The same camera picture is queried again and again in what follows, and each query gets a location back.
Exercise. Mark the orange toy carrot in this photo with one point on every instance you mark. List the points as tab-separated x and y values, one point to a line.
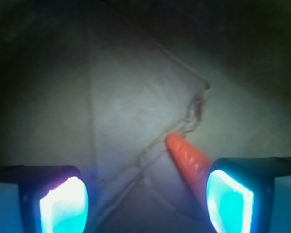
192	163

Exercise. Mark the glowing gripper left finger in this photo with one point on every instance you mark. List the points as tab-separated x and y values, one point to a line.
42	199

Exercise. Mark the brown paper bag tray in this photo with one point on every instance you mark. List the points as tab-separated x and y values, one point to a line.
99	84

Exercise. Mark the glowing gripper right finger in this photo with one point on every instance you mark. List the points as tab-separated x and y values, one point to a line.
250	195

